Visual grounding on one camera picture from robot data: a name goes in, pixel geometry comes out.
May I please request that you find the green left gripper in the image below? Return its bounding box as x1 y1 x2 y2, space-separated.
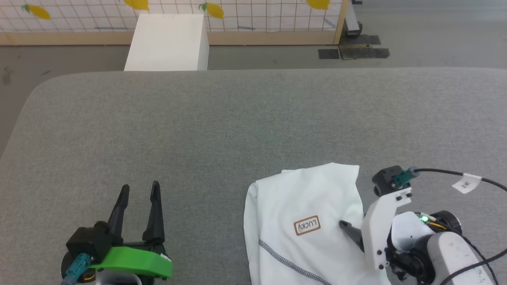
61 180 173 284

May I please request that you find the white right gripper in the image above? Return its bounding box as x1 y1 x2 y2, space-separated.
339 186 463 284

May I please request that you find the white t-shirt with logo patch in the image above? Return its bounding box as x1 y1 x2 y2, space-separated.
243 162 391 285

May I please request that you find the white rectangular box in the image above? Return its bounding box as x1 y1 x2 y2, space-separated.
124 14 210 72

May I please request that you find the grey metal partition foot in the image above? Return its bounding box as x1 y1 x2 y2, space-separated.
342 0 363 37

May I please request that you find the lemon print partition screen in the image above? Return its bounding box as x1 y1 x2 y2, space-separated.
0 0 349 46

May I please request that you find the left camera cable teal plug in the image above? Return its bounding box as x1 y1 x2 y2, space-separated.
61 253 94 285

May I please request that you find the camera cable teal plug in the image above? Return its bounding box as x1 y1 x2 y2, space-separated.
61 253 94 285
393 166 507 194

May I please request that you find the right camera cable teal plug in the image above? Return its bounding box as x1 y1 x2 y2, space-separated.
393 166 507 194

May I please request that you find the white cable label tag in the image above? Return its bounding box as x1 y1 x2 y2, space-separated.
452 173 483 195

